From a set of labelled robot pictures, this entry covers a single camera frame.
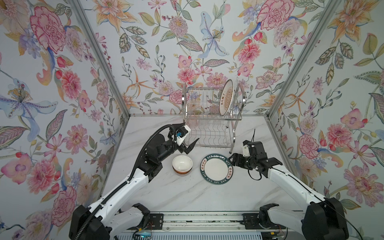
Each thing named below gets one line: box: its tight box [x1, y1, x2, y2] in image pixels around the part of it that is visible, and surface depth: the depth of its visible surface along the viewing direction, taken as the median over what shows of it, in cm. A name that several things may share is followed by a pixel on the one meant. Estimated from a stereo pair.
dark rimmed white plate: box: [200, 153, 234, 185], surface depth 93 cm
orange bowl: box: [172, 155, 193, 174], surface depth 89 cm
